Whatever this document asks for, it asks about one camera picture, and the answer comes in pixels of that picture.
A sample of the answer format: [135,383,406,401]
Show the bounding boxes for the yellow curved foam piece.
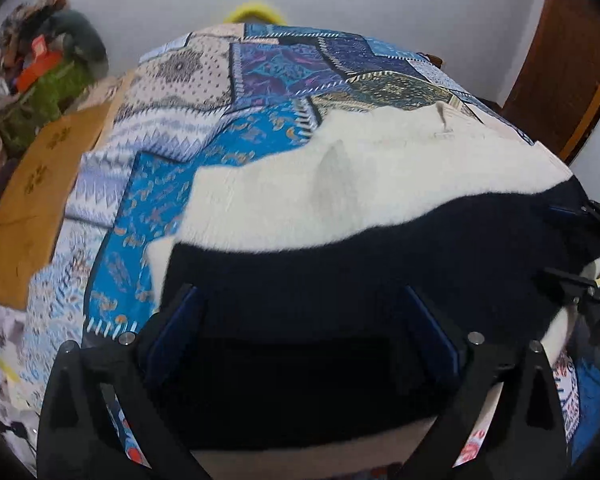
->
[224,0,287,26]

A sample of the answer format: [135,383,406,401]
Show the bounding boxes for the blue patchwork blanket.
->
[17,22,600,480]

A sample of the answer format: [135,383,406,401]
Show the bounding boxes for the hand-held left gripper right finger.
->
[400,285,570,480]

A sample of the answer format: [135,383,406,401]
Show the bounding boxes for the brown wooden door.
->
[500,0,600,161]

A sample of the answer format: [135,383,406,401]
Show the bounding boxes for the cream and black striped sweater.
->
[147,100,600,480]

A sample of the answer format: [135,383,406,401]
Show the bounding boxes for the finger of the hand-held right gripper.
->
[547,195,600,243]
[540,265,600,311]

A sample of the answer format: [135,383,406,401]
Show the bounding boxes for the green fabric bag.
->
[0,55,98,153]

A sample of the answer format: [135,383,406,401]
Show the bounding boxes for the wooden lap desk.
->
[0,72,136,311]

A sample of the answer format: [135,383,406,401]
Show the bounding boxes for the grey plush toy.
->
[47,10,110,73]

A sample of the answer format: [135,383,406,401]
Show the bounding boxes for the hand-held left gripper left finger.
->
[36,282,212,480]

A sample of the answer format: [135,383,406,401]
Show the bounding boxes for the orange box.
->
[17,35,63,88]

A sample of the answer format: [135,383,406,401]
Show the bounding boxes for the scattered papers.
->
[0,300,46,476]

